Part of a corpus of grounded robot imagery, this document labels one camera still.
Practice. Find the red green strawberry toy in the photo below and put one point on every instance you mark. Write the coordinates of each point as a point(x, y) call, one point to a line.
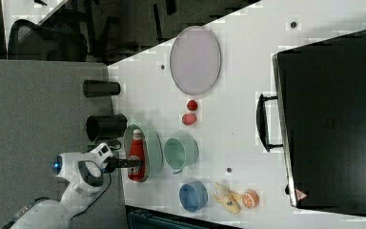
point(189, 119)

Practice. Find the green oval strainer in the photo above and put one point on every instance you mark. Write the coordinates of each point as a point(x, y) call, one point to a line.
point(152, 148)

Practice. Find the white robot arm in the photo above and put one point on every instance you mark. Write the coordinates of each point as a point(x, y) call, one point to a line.
point(84, 173)

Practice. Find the blue metal frame rail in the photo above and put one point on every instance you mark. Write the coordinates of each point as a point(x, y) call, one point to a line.
point(140, 218)

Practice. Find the dark red strawberry toy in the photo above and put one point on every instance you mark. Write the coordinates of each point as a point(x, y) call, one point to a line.
point(192, 105)

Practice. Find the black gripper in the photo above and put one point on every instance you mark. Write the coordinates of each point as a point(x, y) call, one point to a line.
point(112, 163)

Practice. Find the black office chair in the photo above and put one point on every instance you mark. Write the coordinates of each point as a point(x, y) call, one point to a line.
point(29, 41)

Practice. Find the blue cup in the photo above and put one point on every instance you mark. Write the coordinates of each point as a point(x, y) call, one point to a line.
point(193, 196)

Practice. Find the green mug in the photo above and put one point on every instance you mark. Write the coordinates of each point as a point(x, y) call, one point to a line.
point(180, 152)

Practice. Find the black round pot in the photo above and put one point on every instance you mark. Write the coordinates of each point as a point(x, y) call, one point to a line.
point(99, 127)

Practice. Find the silver black toaster oven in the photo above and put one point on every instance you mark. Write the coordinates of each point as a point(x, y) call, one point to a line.
point(321, 99)

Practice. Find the orange slice toy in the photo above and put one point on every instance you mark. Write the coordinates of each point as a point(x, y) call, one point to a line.
point(250, 199)

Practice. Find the red ketchup bottle toy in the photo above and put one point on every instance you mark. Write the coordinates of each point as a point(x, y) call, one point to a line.
point(137, 173)

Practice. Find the grey round plate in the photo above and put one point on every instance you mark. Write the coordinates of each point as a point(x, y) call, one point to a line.
point(195, 60)

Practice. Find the yellow banana toy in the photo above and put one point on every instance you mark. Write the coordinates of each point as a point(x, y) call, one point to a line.
point(227, 198)

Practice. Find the dark grey cup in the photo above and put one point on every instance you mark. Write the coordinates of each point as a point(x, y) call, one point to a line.
point(97, 88)

